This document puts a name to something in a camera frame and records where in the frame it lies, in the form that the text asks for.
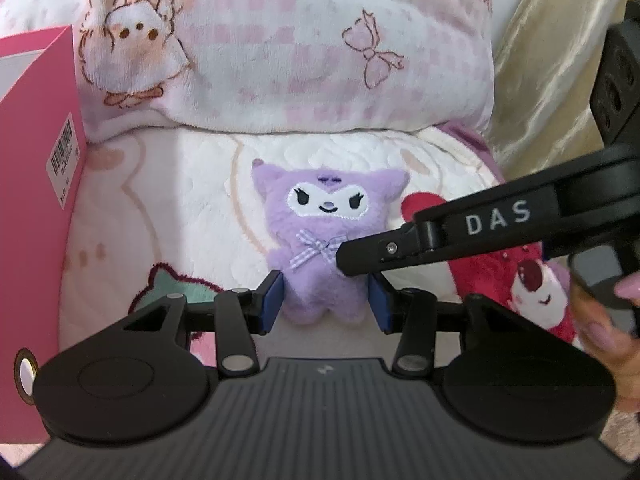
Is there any purple plush toy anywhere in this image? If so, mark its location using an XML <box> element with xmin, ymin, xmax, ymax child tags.
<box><xmin>250</xmin><ymin>157</ymin><xmax>411</xmax><ymax>328</ymax></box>

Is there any gold satin curtain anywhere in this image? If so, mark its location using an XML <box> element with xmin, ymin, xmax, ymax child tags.
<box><xmin>492</xmin><ymin>0</ymin><xmax>640</xmax><ymax>183</ymax></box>

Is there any pink cardboard box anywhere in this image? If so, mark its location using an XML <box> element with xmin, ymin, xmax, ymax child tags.
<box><xmin>0</xmin><ymin>25</ymin><xmax>90</xmax><ymax>446</ymax></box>

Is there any person's right hand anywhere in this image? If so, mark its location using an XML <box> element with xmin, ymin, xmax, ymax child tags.
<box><xmin>570</xmin><ymin>270</ymin><xmax>640</xmax><ymax>413</ymax></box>

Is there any pink checked cartoon pillow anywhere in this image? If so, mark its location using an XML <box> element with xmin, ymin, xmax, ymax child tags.
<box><xmin>0</xmin><ymin>0</ymin><xmax>496</xmax><ymax>136</ymax></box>

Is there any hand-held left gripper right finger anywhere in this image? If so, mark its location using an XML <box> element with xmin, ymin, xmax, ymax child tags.
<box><xmin>369</xmin><ymin>275</ymin><xmax>521</xmax><ymax>377</ymax></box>

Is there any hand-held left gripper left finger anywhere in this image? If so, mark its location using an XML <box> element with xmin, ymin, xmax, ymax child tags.
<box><xmin>122</xmin><ymin>270</ymin><xmax>286</xmax><ymax>377</ymax></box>

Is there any printed bear blanket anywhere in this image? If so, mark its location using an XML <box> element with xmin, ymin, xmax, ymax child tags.
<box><xmin>57</xmin><ymin>120</ymin><xmax>586</xmax><ymax>376</ymax></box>

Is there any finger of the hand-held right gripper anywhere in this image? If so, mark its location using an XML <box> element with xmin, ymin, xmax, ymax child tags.
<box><xmin>334</xmin><ymin>222</ymin><xmax>441</xmax><ymax>277</ymax></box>

